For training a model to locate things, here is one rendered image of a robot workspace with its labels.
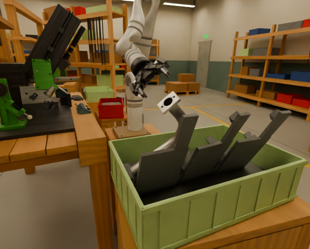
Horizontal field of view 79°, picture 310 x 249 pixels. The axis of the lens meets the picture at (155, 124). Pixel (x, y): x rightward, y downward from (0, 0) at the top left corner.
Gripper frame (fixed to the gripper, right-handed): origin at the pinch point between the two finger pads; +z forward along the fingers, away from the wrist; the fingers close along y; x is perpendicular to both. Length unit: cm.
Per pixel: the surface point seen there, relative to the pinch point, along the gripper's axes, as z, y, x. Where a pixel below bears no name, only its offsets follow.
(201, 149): 17.5, -2.0, 16.2
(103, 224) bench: -7, -79, 57
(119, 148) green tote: -7.9, -29.3, 18.0
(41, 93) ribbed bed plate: -89, -66, 4
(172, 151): 16.5, -8.6, 9.3
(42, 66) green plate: -98, -52, -5
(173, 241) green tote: 33.2, -23.2, 18.2
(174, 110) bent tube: 13.3, -0.5, 0.3
